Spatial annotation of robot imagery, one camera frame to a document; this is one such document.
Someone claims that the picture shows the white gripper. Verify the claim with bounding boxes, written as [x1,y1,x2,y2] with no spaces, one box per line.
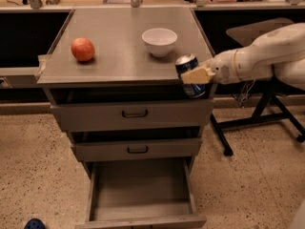
[180,50,237,84]

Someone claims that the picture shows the blue pepsi can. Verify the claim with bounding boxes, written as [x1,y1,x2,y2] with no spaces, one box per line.
[175,53,205,98]

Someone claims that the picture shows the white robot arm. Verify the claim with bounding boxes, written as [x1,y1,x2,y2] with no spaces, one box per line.
[180,23,305,90]

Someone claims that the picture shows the top grey drawer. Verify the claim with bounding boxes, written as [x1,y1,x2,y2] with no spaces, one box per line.
[51,99,213,132]

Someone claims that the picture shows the grey drawer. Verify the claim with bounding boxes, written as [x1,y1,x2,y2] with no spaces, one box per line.
[51,99,213,132]
[73,138,201,162]
[75,157,206,229]

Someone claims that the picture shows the middle grey drawer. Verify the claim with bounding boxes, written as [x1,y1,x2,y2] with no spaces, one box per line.
[73,138,201,162]

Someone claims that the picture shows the grey drawer cabinet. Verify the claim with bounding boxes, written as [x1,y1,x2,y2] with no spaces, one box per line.
[36,7,223,177]

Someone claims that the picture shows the bottom grey drawer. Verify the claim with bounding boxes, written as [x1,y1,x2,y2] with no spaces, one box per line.
[75,157,206,229]

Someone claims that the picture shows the white ceramic bowl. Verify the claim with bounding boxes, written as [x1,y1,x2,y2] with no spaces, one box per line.
[142,28,178,57]

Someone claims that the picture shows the black rolling side table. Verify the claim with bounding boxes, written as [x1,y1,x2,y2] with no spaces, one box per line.
[210,17,305,156]

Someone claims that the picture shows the red apple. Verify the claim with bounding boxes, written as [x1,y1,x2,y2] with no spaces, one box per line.
[71,37,95,62]

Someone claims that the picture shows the blue shoe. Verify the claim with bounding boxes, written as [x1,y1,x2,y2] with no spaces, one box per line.
[24,219,46,229]

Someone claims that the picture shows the white cables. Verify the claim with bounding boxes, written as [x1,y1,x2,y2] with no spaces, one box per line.
[237,79,257,108]

